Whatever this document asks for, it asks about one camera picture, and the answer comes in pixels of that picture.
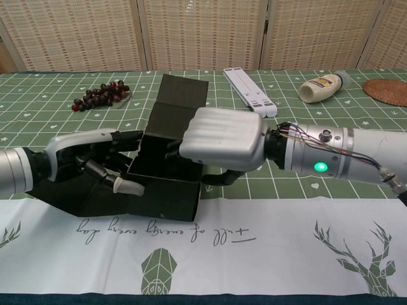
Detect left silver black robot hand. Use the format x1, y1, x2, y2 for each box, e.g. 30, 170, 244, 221
44, 128, 146, 195

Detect mayonnaise squeeze bottle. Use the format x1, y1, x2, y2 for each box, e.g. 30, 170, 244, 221
298, 71, 350, 104

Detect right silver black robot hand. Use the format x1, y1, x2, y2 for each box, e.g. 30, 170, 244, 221
165, 107, 271, 187

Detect black cardboard box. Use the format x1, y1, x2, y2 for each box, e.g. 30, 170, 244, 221
30, 73, 210, 222

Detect dark red grape bunch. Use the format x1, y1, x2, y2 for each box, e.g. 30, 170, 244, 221
70, 80, 133, 112

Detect green grid tablecloth with deer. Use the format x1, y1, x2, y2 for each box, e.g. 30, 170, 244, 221
0, 68, 407, 305

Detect white folding laptop stand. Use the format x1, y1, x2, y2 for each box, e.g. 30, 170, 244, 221
223, 67, 278, 118

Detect round brown woven coaster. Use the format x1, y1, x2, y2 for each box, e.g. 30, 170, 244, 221
362, 78, 407, 107

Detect right arm wiring cable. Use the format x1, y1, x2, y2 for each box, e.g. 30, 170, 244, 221
275, 123, 407, 207

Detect woven bamboo folding screen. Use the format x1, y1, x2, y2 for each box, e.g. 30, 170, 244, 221
0, 0, 407, 72

